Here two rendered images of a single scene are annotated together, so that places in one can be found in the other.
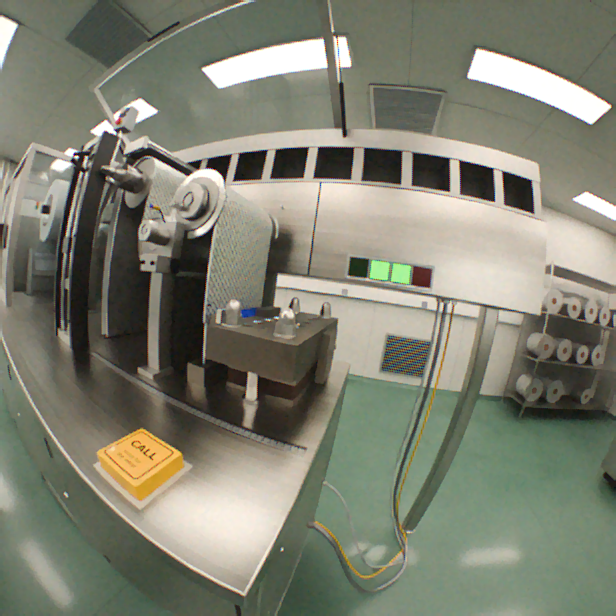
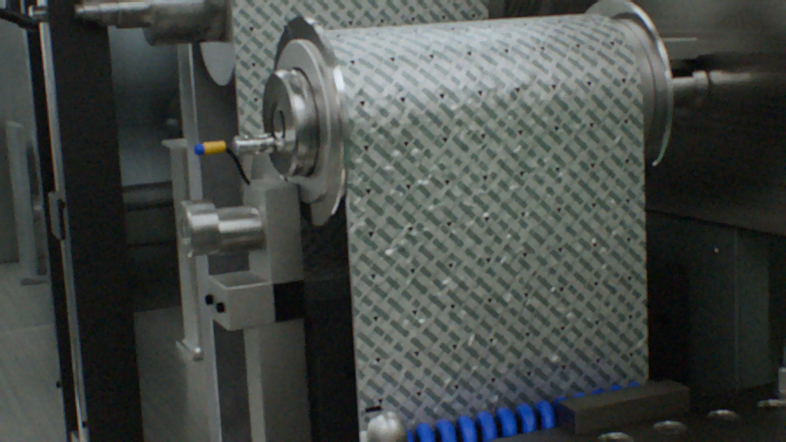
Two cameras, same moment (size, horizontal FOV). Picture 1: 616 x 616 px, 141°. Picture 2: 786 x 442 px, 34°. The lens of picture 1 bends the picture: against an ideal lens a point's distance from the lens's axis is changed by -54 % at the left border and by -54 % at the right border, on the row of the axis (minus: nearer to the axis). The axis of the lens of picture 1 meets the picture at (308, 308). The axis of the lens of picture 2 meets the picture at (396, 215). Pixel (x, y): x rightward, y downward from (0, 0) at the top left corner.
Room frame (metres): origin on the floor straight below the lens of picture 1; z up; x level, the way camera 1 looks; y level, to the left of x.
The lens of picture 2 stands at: (-0.08, -0.50, 1.33)
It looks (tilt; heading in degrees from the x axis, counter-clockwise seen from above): 10 degrees down; 52
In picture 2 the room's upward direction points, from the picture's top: 3 degrees counter-clockwise
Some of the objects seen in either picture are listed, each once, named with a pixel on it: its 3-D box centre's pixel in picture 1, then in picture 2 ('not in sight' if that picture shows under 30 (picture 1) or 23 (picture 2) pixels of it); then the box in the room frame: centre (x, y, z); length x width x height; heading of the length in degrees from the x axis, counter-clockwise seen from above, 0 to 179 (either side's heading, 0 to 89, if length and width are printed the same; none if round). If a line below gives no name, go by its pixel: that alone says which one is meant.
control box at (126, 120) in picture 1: (124, 119); not in sight; (0.60, 0.77, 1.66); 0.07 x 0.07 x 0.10; 85
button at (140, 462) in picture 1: (140, 461); not in sight; (0.16, 0.15, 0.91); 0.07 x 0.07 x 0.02; 75
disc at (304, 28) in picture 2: (195, 203); (308, 121); (0.43, 0.25, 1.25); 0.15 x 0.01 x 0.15; 75
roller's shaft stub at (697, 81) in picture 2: not in sight; (656, 89); (0.71, 0.17, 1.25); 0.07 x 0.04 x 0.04; 165
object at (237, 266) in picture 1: (241, 277); (506, 303); (0.53, 0.16, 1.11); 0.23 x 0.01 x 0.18; 165
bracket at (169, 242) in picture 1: (156, 299); (260, 388); (0.40, 0.29, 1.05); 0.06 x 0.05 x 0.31; 165
